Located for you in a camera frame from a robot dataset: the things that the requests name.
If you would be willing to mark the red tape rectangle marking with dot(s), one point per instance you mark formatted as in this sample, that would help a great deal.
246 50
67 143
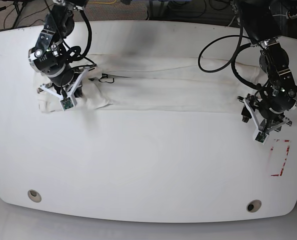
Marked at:
278 156

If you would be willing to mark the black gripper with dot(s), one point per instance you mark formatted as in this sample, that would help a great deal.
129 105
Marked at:
61 78
270 107

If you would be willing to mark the black tripod stand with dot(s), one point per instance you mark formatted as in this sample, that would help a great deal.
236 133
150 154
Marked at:
19 6

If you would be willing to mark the right table cable grommet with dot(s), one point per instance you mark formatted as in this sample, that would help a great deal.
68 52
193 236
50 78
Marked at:
254 206

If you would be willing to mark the table cable grommet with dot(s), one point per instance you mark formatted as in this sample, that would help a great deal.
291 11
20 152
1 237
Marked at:
254 206
34 196

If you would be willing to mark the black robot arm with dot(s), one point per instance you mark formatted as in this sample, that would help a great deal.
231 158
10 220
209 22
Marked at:
51 55
257 20

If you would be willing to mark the left table cable grommet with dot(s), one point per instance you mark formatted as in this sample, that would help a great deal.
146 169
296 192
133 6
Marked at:
34 196

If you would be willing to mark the white printed t-shirt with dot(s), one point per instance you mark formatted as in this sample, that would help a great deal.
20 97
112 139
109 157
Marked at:
130 82

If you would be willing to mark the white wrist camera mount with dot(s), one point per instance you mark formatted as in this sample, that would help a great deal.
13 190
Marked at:
260 136
70 101

